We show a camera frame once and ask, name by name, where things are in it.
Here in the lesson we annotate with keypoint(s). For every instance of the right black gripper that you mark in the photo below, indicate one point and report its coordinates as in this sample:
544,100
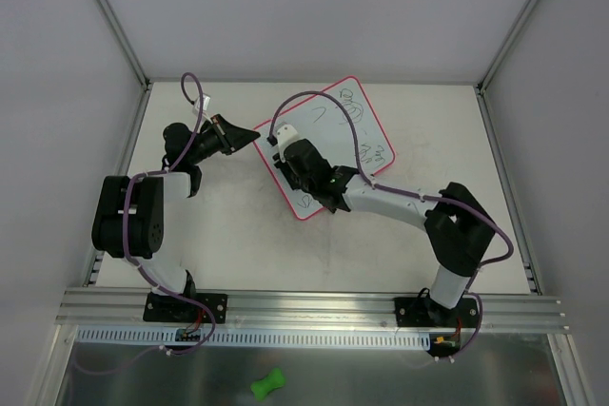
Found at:
284,168

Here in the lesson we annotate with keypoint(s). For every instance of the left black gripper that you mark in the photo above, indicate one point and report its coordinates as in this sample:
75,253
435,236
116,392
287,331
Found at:
223,135

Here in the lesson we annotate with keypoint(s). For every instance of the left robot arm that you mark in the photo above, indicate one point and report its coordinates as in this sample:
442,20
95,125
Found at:
129,221

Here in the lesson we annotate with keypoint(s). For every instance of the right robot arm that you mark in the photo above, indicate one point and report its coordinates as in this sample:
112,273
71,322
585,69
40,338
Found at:
458,228

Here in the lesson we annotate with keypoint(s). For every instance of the pink framed whiteboard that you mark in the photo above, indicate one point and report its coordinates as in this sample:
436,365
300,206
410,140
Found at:
326,126

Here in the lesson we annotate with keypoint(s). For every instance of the green dumbbell toy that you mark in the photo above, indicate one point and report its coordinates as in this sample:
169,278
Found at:
263,387

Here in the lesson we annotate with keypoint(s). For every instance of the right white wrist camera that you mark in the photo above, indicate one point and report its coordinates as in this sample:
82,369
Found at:
282,137

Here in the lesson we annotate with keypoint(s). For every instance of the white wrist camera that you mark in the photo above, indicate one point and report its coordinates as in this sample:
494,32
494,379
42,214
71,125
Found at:
201,105
282,137

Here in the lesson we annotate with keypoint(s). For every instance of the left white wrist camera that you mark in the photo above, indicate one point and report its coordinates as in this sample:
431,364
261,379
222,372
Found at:
201,105

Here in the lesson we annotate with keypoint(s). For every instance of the white slotted cable duct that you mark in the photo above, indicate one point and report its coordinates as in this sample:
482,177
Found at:
267,338

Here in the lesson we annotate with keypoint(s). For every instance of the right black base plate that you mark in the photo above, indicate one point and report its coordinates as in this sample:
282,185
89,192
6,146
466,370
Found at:
423,312

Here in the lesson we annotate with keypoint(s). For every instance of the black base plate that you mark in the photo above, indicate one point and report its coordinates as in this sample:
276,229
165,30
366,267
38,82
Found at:
423,312
166,309

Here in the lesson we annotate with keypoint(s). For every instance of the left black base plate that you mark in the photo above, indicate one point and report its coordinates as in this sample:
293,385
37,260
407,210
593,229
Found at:
166,309

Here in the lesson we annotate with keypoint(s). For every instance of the left aluminium frame post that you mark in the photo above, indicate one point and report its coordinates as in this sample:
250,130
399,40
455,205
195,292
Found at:
118,33

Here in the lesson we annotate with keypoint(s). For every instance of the aluminium frame post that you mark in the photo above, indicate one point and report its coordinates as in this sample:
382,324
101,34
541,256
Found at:
524,15
118,33

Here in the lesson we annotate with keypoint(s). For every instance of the aluminium mounting rail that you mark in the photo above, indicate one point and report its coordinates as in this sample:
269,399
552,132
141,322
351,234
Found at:
525,314

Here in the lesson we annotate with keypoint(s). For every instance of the right aluminium frame post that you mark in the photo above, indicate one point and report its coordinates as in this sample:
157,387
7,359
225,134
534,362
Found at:
524,15

